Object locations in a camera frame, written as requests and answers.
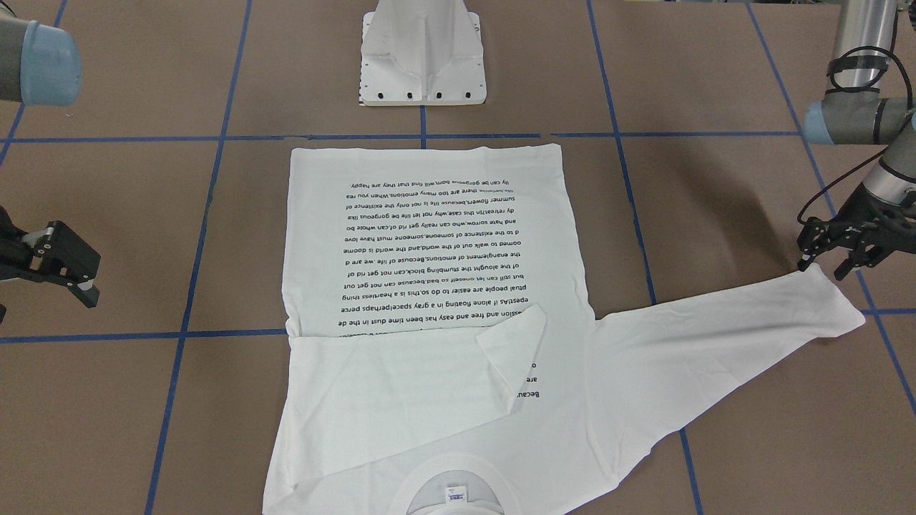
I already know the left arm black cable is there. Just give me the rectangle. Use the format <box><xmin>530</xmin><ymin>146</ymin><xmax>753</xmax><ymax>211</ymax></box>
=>
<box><xmin>796</xmin><ymin>44</ymin><xmax>916</xmax><ymax>244</ymax></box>

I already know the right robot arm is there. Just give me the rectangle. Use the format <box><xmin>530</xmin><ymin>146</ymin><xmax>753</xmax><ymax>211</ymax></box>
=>
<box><xmin>1</xmin><ymin>3</ymin><xmax>100</xmax><ymax>308</ymax></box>

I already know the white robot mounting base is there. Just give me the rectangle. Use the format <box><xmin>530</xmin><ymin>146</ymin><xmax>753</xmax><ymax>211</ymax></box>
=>
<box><xmin>359</xmin><ymin>1</ymin><xmax>487</xmax><ymax>107</ymax></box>

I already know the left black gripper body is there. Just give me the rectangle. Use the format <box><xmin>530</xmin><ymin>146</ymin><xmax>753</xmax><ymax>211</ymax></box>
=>
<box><xmin>833</xmin><ymin>185</ymin><xmax>915</xmax><ymax>254</ymax></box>

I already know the white printed long-sleeve shirt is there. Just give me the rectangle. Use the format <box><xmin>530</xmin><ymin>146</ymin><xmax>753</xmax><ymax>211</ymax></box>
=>
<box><xmin>263</xmin><ymin>144</ymin><xmax>864</xmax><ymax>514</ymax></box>

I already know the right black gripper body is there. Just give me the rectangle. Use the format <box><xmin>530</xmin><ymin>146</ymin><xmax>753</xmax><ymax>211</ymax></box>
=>
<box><xmin>1</xmin><ymin>208</ymin><xmax>50</xmax><ymax>283</ymax></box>

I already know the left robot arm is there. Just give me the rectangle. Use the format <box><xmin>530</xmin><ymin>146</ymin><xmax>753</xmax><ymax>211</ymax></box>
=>
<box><xmin>797</xmin><ymin>1</ymin><xmax>915</xmax><ymax>280</ymax></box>

